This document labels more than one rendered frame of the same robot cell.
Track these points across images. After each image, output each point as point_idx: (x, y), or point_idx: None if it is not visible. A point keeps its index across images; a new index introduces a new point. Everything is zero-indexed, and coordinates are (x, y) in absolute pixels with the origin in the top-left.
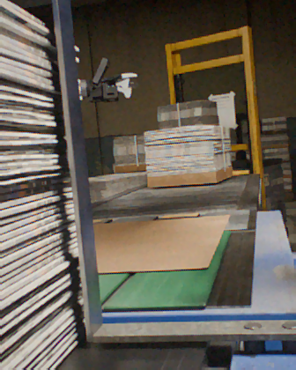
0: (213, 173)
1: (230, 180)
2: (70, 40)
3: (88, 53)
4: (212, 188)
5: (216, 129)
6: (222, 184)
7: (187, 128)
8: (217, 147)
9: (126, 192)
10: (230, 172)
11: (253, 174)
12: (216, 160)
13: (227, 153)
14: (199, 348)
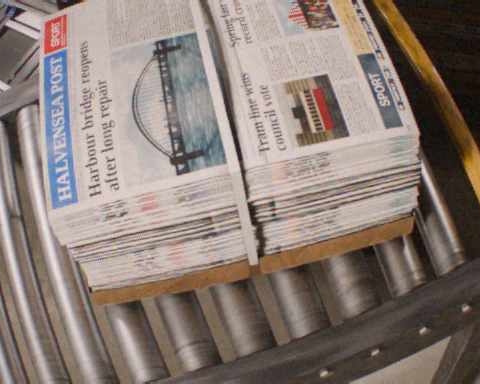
0: (89, 287)
1: (286, 284)
2: None
3: None
4: (26, 325)
5: (111, 210)
6: (117, 320)
7: (41, 134)
8: (136, 239)
9: (11, 106)
10: (366, 239)
11: (461, 282)
12: (117, 266)
13: (365, 199)
14: None
